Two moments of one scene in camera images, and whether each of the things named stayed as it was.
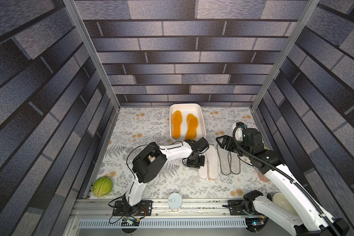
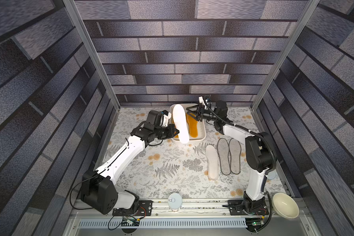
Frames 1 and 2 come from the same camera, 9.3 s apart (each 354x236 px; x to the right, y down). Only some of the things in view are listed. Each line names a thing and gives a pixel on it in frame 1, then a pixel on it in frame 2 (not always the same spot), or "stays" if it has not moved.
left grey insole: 223,155 stays
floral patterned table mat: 226,175 stays
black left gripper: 201,164 → 170,130
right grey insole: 235,162 stays
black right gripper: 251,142 → 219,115
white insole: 212,159 stays
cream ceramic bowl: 280,198 stays
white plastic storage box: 186,122 stays
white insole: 203,171 → 181,122
